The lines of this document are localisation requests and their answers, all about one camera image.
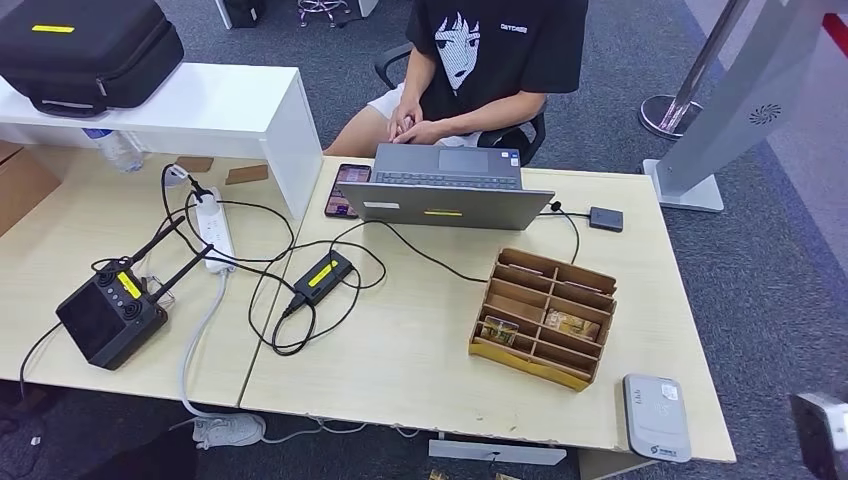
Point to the silver kiosk stand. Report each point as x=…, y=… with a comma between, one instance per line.
x=725, y=99

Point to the person's left hand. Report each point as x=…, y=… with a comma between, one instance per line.
x=424, y=132

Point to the brown cardboard box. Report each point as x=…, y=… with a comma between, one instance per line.
x=20, y=187

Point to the chrome stool base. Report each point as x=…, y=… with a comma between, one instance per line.
x=323, y=8

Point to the white desk shelf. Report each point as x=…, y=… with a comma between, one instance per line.
x=199, y=100

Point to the wooden card organizer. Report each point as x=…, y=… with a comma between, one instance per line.
x=513, y=295

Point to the small black square box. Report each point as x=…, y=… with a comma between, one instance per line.
x=606, y=219

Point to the black adapter with yellow label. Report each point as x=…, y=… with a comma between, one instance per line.
x=321, y=278

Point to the white card reader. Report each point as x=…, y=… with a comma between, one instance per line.
x=656, y=417

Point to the grey laptop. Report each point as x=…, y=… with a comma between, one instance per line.
x=444, y=206

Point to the chrome stanchion post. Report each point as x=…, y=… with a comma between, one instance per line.
x=669, y=118

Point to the clear water bottle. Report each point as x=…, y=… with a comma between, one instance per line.
x=116, y=152

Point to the white desk foot bracket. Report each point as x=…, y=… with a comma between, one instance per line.
x=497, y=452

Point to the person's right hand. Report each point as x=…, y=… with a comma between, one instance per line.
x=404, y=118

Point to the black carrying case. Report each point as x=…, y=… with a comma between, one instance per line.
x=83, y=53

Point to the black smartphone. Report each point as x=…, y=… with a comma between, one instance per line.
x=346, y=191

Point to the black bag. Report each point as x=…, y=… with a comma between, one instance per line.
x=244, y=10

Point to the brown cardboard piece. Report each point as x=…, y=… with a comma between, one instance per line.
x=246, y=175
x=194, y=164

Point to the white plug adapter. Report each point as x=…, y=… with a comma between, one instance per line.
x=176, y=175

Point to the black router with antennas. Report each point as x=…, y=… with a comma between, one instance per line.
x=107, y=323

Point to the white power strip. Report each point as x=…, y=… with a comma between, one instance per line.
x=214, y=230

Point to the red barrier belt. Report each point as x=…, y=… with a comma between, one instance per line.
x=836, y=33

